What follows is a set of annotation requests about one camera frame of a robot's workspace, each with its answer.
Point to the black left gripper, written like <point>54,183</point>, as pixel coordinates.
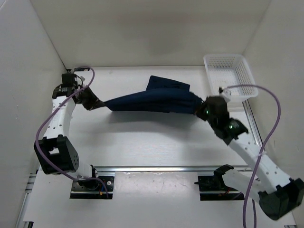
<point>95,103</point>

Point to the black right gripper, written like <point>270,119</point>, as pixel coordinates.
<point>199,114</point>

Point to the navy blue shorts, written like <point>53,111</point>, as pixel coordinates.
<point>161,95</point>

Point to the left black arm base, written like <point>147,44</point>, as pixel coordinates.
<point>93,189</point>

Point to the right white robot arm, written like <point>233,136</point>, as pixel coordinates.
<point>275,191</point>

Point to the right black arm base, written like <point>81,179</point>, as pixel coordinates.
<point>213,188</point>

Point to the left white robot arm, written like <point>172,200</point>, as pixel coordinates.
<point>84,170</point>

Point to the small dark label sticker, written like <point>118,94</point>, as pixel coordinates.
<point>81,69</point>

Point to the white plastic mesh basket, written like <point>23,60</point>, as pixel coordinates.
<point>224,70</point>

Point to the right aluminium frame rail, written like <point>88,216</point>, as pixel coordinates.
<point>285,145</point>

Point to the aluminium frame rail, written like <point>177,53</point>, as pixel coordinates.
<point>52,146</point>
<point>285,145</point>

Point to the front aluminium rail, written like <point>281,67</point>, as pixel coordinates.
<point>155,168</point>

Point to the left aluminium frame rail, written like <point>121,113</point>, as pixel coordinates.
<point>52,146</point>

